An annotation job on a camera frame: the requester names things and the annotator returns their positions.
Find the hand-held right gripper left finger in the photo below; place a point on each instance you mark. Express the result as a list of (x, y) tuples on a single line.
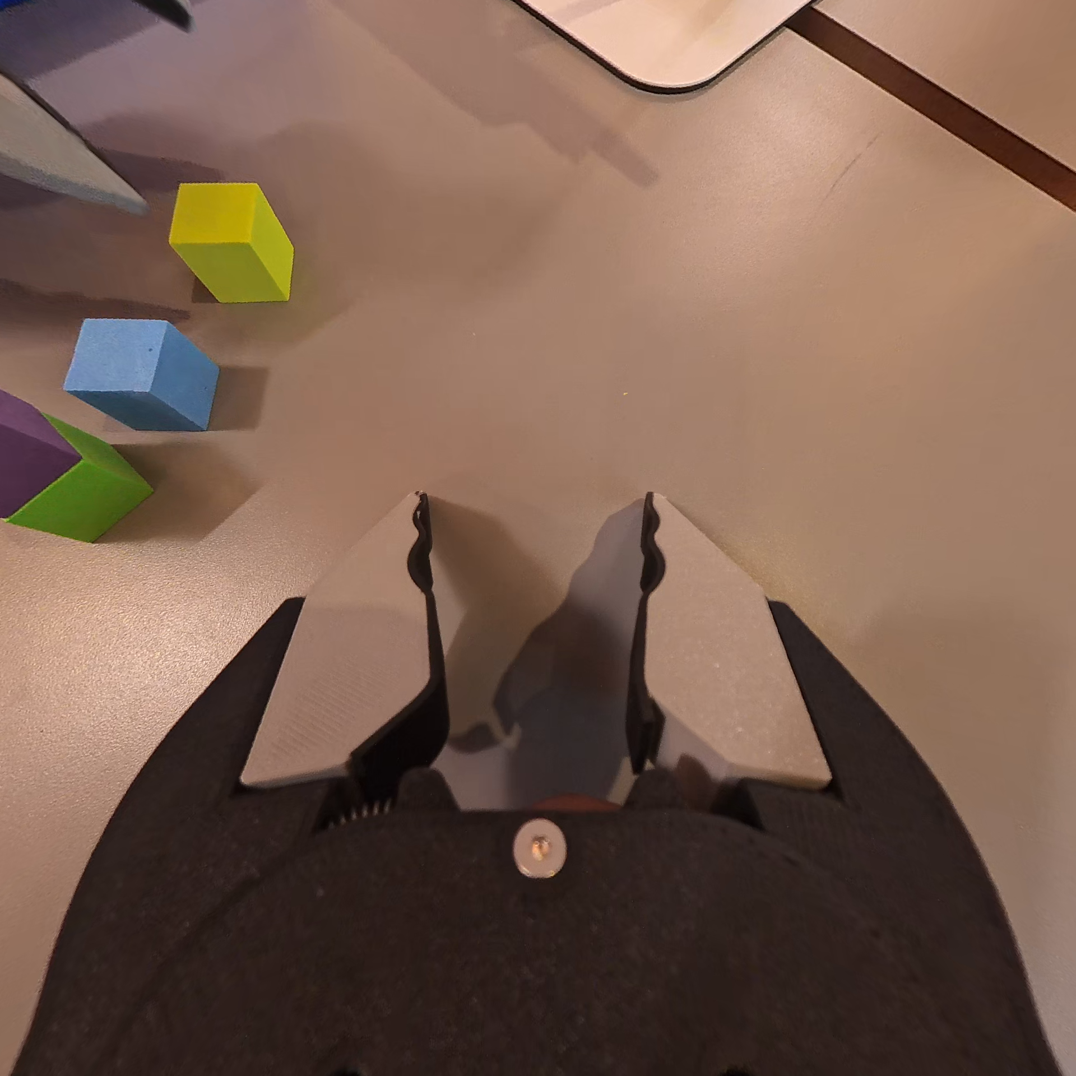
[(353, 672)]

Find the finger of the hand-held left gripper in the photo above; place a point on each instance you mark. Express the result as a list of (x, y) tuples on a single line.
[(172, 8), (50, 160)]

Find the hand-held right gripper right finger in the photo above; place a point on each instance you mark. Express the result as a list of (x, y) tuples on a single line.
[(727, 672)]

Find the yellow foam cube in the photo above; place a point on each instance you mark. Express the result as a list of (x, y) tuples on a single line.
[(231, 244)]

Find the blue foam cube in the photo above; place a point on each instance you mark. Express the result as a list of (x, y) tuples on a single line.
[(143, 374)]

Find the purple foam cube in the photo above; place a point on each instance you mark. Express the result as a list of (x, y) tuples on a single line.
[(29, 458)]

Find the green foam cube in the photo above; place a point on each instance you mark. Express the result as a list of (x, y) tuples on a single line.
[(84, 492)]

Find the white document stand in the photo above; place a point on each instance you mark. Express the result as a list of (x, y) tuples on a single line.
[(672, 42)]

